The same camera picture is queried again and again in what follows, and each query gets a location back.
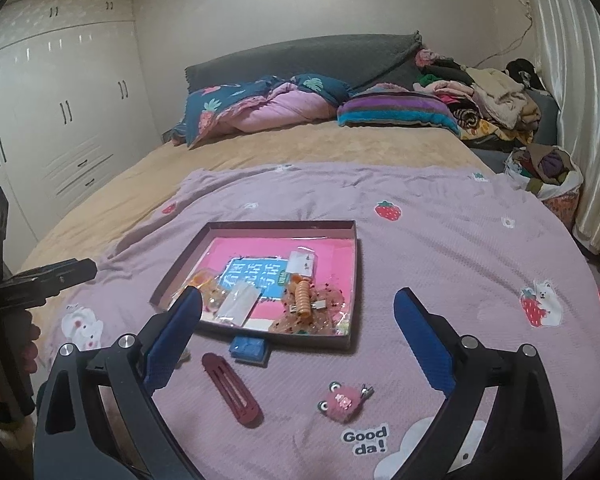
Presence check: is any wall cable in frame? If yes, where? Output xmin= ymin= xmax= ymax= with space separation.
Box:
xmin=472 ymin=0 xmax=535 ymax=68

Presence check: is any orange spiral hair tie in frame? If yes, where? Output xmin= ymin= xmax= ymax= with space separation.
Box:
xmin=287 ymin=272 xmax=313 ymax=318

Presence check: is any maroon snap hair clip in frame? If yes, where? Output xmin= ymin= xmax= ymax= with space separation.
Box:
xmin=201 ymin=352 xmax=264 ymax=428

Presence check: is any earring card packet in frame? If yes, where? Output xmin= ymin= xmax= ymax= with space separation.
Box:
xmin=286 ymin=249 xmax=318 ymax=277

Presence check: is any pink book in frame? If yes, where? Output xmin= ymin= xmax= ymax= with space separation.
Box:
xmin=192 ymin=235 xmax=356 ymax=333

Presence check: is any person's left hand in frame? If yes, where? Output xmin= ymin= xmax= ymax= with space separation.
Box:
xmin=19 ymin=324 xmax=42 ymax=376

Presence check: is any blue floral pink quilt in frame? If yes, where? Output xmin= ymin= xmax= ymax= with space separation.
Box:
xmin=172 ymin=74 xmax=353 ymax=148

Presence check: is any tan bed sheet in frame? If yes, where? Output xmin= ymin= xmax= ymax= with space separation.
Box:
xmin=17 ymin=122 xmax=486 ymax=271

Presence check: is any striped plush pillow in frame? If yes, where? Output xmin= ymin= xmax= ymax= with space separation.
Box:
xmin=336 ymin=85 xmax=462 ymax=136

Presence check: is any bag of yellow hair claws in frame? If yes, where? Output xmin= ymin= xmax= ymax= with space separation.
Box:
xmin=190 ymin=270 xmax=228 ymax=311

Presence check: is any brown sheer bow hair clip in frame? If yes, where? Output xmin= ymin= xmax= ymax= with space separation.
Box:
xmin=267 ymin=282 xmax=353 ymax=336

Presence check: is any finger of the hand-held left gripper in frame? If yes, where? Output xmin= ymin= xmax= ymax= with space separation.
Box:
xmin=0 ymin=257 xmax=98 ymax=312

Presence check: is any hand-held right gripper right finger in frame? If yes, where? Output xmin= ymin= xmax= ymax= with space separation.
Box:
xmin=392 ymin=287 xmax=563 ymax=480

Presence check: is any pink frog hair clip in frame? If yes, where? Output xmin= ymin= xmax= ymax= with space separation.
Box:
xmin=317 ymin=381 xmax=375 ymax=423

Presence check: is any small blue box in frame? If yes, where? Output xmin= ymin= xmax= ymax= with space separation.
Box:
xmin=228 ymin=336 xmax=272 ymax=366

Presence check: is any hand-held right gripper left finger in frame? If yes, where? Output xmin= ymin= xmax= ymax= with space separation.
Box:
xmin=32 ymin=287 xmax=206 ymax=480

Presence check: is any bag of clothes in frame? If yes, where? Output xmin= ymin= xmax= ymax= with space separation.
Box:
xmin=504 ymin=144 xmax=583 ymax=221

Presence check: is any white wardrobe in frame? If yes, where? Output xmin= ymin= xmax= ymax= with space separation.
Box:
xmin=0 ymin=0 xmax=161 ymax=256

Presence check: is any cream curtain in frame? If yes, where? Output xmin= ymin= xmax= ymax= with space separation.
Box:
xmin=522 ymin=0 xmax=600 ymax=261

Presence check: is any shallow brown cardboard box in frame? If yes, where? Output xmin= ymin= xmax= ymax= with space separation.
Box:
xmin=149 ymin=219 xmax=363 ymax=353

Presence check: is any purple printed blanket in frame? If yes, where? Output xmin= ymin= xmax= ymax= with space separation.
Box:
xmin=35 ymin=162 xmax=600 ymax=480

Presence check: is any grey headboard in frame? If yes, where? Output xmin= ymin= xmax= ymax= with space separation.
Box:
xmin=185 ymin=31 xmax=423 ymax=96

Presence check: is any pile of clothes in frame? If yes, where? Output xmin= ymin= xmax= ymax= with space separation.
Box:
xmin=412 ymin=49 xmax=546 ymax=143

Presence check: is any white pearly card packet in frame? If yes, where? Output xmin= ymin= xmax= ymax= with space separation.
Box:
xmin=215 ymin=280 xmax=266 ymax=323

